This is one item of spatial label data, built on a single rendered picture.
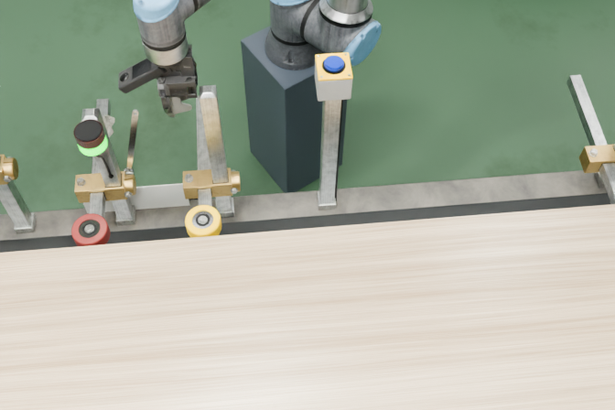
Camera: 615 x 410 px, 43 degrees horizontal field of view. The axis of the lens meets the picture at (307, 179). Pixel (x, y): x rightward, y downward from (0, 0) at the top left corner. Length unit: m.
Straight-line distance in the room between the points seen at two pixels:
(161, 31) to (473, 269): 0.82
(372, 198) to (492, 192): 0.32
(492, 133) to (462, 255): 1.42
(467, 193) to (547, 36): 1.56
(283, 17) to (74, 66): 1.29
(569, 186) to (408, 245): 0.59
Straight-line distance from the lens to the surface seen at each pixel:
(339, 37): 2.20
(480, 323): 1.69
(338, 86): 1.60
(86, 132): 1.67
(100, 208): 1.88
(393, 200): 2.04
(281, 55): 2.41
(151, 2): 1.53
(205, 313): 1.67
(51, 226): 2.08
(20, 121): 3.25
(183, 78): 1.69
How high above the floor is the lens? 2.41
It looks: 56 degrees down
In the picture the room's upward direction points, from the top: 1 degrees clockwise
